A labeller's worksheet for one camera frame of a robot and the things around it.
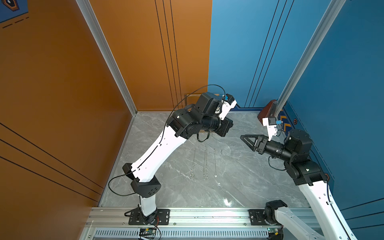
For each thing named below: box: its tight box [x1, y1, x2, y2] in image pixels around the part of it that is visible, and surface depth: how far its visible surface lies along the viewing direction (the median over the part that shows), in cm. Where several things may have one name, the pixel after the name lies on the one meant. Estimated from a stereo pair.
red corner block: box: [257, 99, 278, 125], surface depth 106 cm
